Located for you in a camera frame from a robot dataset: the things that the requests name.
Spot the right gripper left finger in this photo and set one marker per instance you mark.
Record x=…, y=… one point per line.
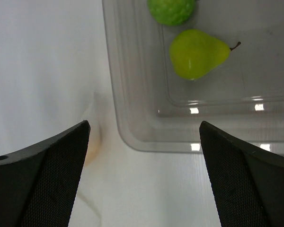
x=38, y=184

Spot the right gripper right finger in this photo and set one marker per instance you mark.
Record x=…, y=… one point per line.
x=247, y=181

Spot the clear plastic food container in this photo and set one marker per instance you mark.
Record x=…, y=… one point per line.
x=157, y=111

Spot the green pear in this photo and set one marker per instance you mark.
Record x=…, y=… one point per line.
x=194, y=53

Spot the round green lime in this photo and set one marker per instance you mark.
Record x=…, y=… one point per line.
x=171, y=12

